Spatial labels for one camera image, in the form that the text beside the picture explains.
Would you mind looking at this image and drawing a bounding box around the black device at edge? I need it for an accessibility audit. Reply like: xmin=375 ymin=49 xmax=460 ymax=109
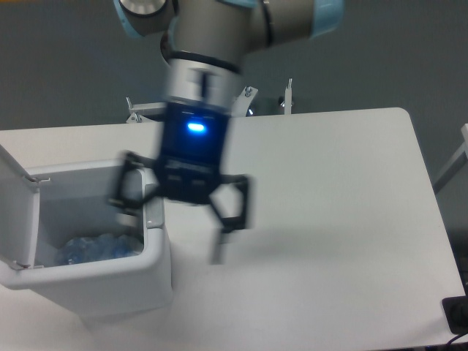
xmin=442 ymin=295 xmax=467 ymax=334

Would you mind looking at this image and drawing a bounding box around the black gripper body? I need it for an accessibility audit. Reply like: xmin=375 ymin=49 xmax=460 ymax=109
xmin=154 ymin=102 xmax=230 ymax=205

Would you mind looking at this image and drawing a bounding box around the clear plastic water bottle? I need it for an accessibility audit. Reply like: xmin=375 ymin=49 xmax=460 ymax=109
xmin=54 ymin=233 xmax=144 ymax=266

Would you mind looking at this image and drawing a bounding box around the white table leg bracket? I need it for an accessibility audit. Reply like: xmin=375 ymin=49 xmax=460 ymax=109
xmin=432 ymin=124 xmax=467 ymax=195

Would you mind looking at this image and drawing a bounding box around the white metal base frame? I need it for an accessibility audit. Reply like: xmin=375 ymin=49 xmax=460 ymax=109
xmin=126 ymin=78 xmax=295 ymax=124

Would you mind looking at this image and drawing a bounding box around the white plastic trash can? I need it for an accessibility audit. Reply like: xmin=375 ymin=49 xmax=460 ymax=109
xmin=1 ymin=150 xmax=173 ymax=317

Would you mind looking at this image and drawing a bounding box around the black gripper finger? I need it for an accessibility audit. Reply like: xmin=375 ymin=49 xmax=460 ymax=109
xmin=206 ymin=172 xmax=257 ymax=265
xmin=107 ymin=149 xmax=165 ymax=242

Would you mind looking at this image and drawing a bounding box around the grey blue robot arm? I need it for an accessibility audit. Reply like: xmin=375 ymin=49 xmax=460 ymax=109
xmin=110 ymin=1 xmax=344 ymax=264

